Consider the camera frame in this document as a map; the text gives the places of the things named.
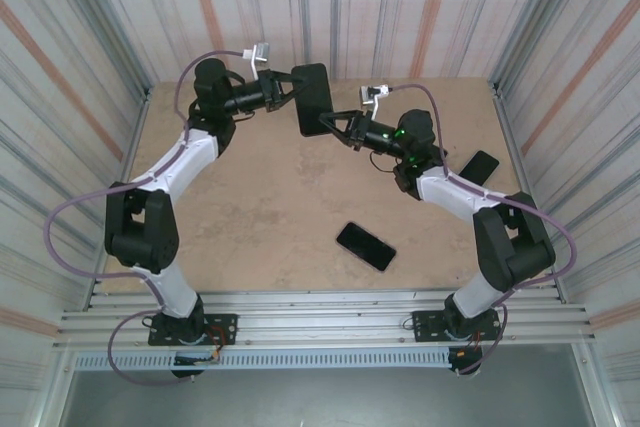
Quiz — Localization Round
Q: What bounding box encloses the metal table edge rail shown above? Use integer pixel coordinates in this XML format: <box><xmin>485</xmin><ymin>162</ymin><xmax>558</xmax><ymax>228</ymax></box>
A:
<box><xmin>87</xmin><ymin>87</ymin><xmax>152</xmax><ymax>301</ymax></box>
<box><xmin>491</xmin><ymin>80</ymin><xmax>567</xmax><ymax>301</ymax></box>

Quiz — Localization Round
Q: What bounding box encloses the grey perforated cable duct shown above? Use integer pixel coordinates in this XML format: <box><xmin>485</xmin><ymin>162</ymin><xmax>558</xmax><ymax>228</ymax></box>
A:
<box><xmin>69</xmin><ymin>350</ymin><xmax>454</xmax><ymax>372</ymax></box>

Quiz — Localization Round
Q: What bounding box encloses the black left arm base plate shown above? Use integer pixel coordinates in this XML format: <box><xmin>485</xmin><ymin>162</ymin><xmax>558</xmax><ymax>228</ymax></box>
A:
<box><xmin>147</xmin><ymin>313</ymin><xmax>239</xmax><ymax>347</ymax></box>

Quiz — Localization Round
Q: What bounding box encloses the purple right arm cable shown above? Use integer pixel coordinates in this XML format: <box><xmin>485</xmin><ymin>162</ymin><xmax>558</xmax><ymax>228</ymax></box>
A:
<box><xmin>387</xmin><ymin>82</ymin><xmax>576</xmax><ymax>377</ymax></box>

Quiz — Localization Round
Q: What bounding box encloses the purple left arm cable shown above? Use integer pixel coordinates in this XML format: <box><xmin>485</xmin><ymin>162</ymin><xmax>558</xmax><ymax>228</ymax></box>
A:
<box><xmin>43</xmin><ymin>49</ymin><xmax>246</xmax><ymax>387</ymax></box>

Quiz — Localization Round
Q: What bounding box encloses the thin black right gripper cable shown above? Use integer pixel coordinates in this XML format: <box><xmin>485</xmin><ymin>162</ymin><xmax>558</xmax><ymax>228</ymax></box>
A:
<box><xmin>368</xmin><ymin>150</ymin><xmax>397</xmax><ymax>174</ymax></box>

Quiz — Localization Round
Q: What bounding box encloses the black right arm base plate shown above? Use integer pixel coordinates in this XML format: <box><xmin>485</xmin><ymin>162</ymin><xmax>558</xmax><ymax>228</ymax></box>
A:
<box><xmin>410</xmin><ymin>309</ymin><xmax>503</xmax><ymax>344</ymax></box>

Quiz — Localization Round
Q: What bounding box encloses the aluminium rail frame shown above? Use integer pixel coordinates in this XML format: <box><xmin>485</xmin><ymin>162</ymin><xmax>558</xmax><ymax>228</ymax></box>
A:
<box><xmin>52</xmin><ymin>289</ymin><xmax>600</xmax><ymax>349</ymax></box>

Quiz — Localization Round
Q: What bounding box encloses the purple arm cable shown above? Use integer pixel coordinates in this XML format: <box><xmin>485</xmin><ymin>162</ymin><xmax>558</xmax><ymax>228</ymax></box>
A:
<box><xmin>43</xmin><ymin>49</ymin><xmax>246</xmax><ymax>387</ymax></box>
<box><xmin>387</xmin><ymin>82</ymin><xmax>576</xmax><ymax>377</ymax></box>

